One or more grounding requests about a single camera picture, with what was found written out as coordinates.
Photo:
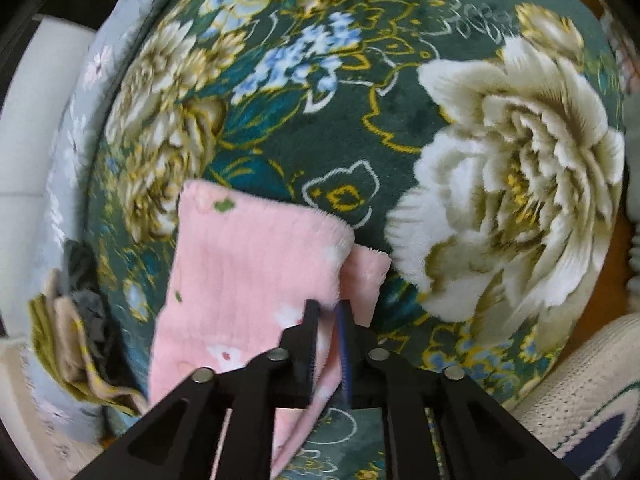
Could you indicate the pink fleece garment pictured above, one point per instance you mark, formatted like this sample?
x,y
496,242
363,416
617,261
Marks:
x,y
240,280

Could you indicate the white knitted cloth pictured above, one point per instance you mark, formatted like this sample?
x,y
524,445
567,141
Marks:
x,y
585,390

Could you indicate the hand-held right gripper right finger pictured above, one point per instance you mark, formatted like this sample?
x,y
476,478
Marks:
x,y
344,355

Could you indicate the grey floral bed sheet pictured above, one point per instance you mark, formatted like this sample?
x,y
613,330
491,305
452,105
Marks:
x,y
75,170

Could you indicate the green floral blanket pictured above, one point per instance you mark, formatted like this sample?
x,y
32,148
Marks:
x,y
350,125

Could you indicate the pile of dark clothes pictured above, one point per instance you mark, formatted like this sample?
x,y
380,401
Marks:
x,y
75,330

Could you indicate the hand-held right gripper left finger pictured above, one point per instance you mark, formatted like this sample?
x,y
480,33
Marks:
x,y
311,332

